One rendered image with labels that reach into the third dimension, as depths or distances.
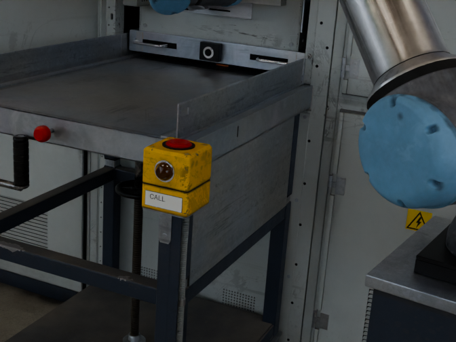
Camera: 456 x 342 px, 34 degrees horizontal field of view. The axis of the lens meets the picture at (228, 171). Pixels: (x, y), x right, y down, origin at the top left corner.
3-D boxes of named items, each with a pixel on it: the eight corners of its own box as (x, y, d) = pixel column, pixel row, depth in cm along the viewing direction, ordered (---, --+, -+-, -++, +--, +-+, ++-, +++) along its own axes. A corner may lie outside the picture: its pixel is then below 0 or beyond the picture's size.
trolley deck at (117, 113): (191, 173, 135) (193, 142, 134) (-66, 119, 159) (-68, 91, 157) (310, 107, 194) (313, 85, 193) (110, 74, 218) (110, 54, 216)
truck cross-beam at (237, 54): (302, 75, 197) (305, 53, 195) (128, 49, 217) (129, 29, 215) (309, 72, 201) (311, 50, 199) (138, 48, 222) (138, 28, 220)
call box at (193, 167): (186, 220, 111) (189, 155, 108) (140, 209, 114) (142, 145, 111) (210, 204, 118) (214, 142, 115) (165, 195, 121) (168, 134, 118)
